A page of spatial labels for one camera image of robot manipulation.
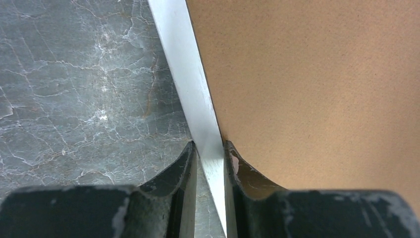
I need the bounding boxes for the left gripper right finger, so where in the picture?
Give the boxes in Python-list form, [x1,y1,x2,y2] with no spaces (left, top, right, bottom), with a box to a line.
[223,141,420,238]

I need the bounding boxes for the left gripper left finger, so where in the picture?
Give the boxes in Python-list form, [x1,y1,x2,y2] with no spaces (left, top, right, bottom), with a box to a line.
[0,141,197,238]

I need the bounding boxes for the brown cardboard backing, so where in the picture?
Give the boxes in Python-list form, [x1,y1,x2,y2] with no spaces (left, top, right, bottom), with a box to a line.
[187,0,420,212]

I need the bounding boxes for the white picture frame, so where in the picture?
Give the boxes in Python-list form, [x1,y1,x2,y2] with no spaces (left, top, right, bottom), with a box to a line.
[149,0,227,233]

